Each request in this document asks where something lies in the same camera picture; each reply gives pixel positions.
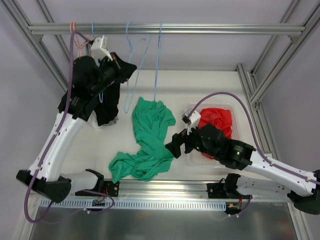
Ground red tank top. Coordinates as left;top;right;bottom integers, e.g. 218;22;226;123
198;107;233;160

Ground green tank top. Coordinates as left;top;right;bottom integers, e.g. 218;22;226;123
108;97;176;183

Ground black tank top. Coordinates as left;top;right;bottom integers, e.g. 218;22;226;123
94;83;120;127

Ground light blue wire hanger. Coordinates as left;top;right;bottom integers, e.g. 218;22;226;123
153;22;163;101

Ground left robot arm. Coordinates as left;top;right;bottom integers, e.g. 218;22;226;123
16;52;137;203

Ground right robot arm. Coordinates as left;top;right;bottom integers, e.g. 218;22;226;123
165;124;320;215

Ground white tank top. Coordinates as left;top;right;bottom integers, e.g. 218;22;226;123
87;111;119;130

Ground white plastic perforated basket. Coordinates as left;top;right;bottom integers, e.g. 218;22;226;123
187;102;243;168

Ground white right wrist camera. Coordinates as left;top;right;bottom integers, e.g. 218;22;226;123
182;109;201;135

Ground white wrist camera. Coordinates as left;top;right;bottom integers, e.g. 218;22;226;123
182;109;201;135
90;35;113;61

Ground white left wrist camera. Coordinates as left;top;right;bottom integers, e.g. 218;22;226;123
90;35;113;61

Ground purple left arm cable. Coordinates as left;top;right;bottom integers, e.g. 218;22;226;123
24;31;116;223

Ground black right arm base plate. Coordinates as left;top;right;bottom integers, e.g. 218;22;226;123
206;182;227;199

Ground pink wire hanger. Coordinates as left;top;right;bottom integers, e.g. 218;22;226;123
69;21;95;57

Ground aluminium front frame rail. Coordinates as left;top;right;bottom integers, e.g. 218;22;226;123
69;176;273;200

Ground aluminium top hanging rail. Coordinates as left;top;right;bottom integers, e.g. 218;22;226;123
28;23;306;36

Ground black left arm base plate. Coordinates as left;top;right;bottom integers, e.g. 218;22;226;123
75;180;120;197

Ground aluminium left frame posts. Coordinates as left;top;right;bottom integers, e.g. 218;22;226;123
0;0;68;90

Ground aluminium frame posts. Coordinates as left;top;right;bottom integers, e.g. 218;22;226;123
0;0;68;90
236;1;320;159

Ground white slotted cable duct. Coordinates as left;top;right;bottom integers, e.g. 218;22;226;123
51;198;227;212

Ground aluminium right frame posts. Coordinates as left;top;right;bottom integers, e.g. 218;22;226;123
236;1;320;159

